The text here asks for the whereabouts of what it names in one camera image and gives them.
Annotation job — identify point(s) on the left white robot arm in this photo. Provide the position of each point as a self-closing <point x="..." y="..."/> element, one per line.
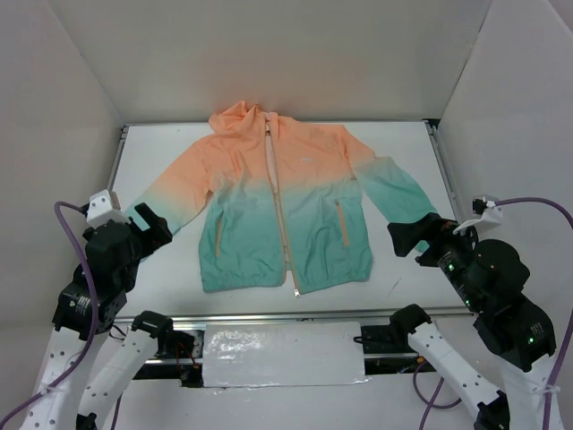
<point x="68" y="396"/>

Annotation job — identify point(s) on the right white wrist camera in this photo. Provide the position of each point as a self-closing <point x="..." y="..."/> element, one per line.
<point x="486" y="216"/>

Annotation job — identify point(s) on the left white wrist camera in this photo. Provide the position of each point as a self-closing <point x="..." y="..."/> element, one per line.
<point x="103" y="207"/>

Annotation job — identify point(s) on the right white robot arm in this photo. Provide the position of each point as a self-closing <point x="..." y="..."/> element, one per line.
<point x="489" y="277"/>

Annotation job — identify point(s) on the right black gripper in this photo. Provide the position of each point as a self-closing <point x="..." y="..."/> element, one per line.
<point x="430" y="242"/>

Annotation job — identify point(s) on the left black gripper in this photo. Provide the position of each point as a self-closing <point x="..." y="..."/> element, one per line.
<point x="146" y="228"/>

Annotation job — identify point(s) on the aluminium table frame rail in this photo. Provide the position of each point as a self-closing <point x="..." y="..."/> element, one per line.
<point x="169" y="281"/>

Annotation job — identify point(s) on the orange and teal gradient jacket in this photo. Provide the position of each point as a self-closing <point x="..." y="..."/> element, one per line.
<point x="282" y="199"/>

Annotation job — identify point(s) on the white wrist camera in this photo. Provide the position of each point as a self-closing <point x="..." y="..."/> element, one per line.
<point x="103" y="207"/>
<point x="486" y="216"/>

